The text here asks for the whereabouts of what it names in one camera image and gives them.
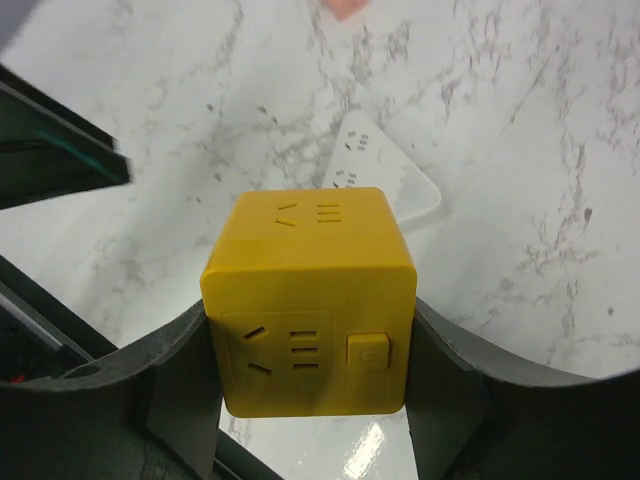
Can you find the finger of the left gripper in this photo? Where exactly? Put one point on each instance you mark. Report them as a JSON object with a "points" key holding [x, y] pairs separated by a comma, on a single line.
{"points": [[48, 151]]}

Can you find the yellow cube socket adapter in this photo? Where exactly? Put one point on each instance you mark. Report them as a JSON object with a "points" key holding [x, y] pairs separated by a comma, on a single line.
{"points": [[310, 295]]}

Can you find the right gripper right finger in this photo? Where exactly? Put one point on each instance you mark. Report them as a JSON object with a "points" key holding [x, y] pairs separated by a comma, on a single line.
{"points": [[478, 411]]}

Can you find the pink plug adapter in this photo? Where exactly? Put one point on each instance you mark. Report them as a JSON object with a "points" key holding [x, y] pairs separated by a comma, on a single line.
{"points": [[344, 9]]}

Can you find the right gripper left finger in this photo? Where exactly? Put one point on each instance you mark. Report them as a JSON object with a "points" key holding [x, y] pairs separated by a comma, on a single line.
{"points": [[150, 410]]}

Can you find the white triangular power strip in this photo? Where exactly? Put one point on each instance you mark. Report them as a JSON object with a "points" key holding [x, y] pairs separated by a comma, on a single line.
{"points": [[364, 156]]}

